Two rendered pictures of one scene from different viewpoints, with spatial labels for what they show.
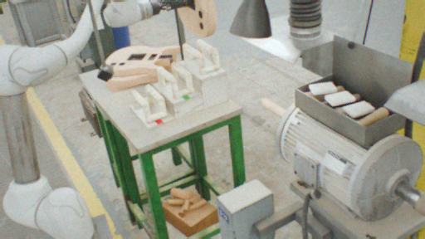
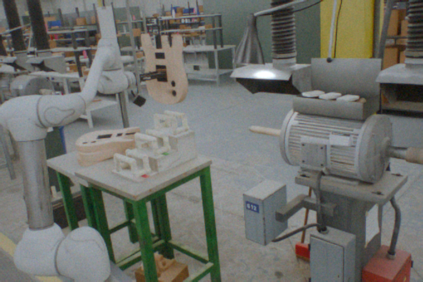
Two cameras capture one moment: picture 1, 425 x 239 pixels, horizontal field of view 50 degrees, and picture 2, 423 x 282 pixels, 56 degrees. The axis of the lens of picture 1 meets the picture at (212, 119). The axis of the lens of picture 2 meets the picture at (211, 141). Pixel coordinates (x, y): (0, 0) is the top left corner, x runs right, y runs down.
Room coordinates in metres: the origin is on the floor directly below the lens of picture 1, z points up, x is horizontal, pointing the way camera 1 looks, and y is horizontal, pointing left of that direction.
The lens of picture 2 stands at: (-0.14, 0.55, 1.80)
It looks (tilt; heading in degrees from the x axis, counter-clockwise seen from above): 18 degrees down; 342
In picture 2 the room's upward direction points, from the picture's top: 6 degrees counter-clockwise
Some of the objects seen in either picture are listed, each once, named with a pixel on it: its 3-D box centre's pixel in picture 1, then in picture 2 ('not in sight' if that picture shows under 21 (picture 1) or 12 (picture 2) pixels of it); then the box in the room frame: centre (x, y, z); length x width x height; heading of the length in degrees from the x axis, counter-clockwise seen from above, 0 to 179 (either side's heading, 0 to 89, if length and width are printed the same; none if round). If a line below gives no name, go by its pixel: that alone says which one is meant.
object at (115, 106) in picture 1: (175, 160); (151, 220); (2.15, 0.24, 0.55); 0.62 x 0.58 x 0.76; 27
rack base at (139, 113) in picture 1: (151, 113); (134, 172); (2.05, 0.30, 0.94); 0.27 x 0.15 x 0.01; 26
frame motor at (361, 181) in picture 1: (342, 153); (333, 143); (1.11, -0.38, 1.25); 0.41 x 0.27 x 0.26; 27
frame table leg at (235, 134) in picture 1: (239, 182); (210, 230); (2.02, -0.11, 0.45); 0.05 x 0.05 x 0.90; 27
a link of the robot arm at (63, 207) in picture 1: (66, 214); (85, 253); (1.43, 0.63, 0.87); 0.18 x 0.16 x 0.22; 62
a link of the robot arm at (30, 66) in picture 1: (36, 67); (60, 111); (1.55, 0.61, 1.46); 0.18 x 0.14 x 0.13; 152
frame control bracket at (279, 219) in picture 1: (280, 218); (293, 207); (1.11, -0.18, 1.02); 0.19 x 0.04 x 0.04; 117
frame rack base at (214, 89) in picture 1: (202, 81); (172, 143); (2.18, 0.03, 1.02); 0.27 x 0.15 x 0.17; 26
